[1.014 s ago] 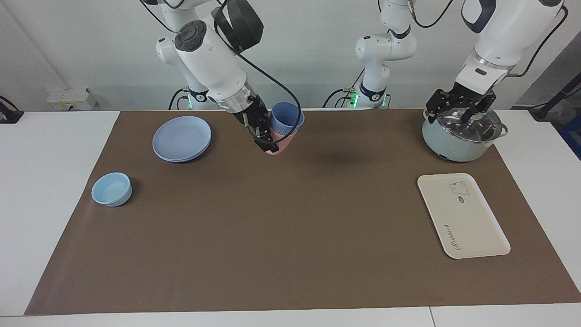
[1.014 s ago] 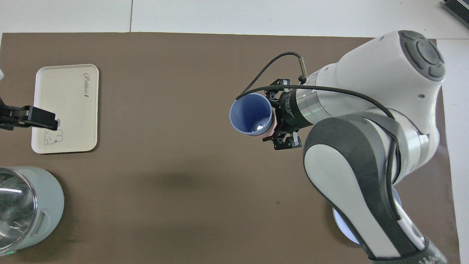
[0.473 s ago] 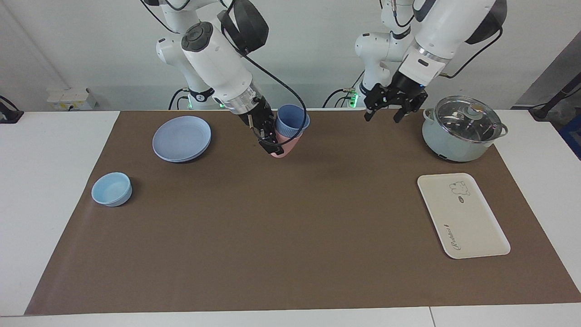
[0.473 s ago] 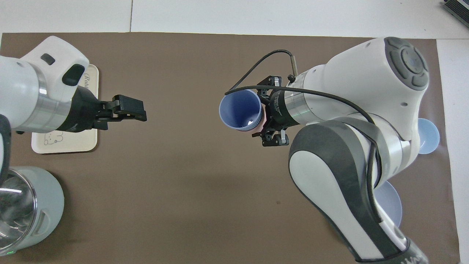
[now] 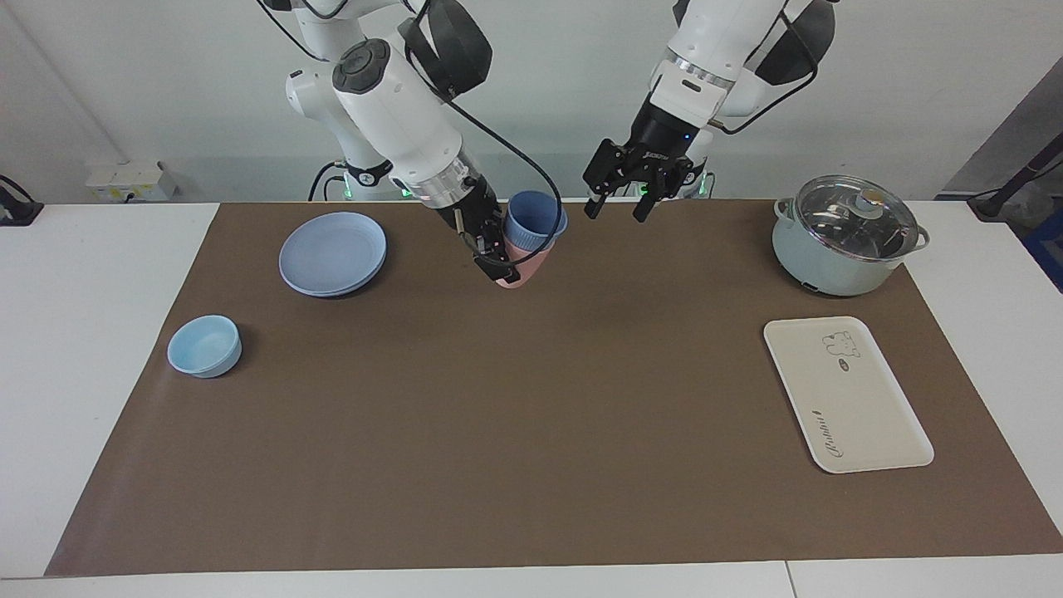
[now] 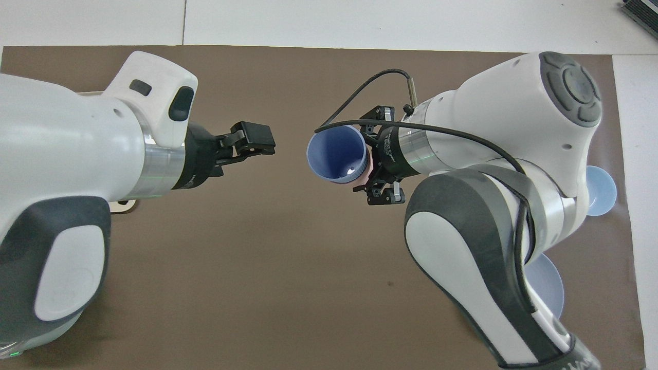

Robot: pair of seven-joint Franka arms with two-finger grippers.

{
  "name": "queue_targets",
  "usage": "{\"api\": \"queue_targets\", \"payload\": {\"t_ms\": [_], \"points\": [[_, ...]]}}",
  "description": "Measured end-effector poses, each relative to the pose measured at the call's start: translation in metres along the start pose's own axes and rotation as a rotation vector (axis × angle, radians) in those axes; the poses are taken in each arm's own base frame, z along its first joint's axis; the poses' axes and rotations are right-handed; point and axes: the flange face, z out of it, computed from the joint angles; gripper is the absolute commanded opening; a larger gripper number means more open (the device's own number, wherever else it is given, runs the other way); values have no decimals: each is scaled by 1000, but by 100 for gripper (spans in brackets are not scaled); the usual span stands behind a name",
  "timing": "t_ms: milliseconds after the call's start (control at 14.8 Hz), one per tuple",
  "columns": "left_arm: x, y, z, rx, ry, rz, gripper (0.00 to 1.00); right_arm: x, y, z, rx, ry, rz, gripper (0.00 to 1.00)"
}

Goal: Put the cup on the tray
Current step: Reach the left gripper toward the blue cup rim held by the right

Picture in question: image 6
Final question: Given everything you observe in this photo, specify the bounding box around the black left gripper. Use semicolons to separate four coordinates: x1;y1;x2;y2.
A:
172;122;276;191

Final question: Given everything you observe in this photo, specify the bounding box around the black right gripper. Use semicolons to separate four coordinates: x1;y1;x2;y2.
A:
354;106;412;205

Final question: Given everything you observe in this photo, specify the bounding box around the blue plastic cup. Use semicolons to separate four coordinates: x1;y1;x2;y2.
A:
307;126;369;184

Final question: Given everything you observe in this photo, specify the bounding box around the cream rectangular tray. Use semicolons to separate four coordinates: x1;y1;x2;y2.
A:
77;91;138;214

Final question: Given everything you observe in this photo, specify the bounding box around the brown table mat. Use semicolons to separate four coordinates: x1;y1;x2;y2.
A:
0;45;646;370

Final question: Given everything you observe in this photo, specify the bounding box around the periwinkle blue plate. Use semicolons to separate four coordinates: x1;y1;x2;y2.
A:
525;253;565;320

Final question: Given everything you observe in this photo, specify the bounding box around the light blue bowl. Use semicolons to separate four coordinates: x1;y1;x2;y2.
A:
585;165;617;217

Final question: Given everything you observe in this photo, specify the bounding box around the grey ribbed device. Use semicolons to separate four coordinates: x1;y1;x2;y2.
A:
621;0;658;26

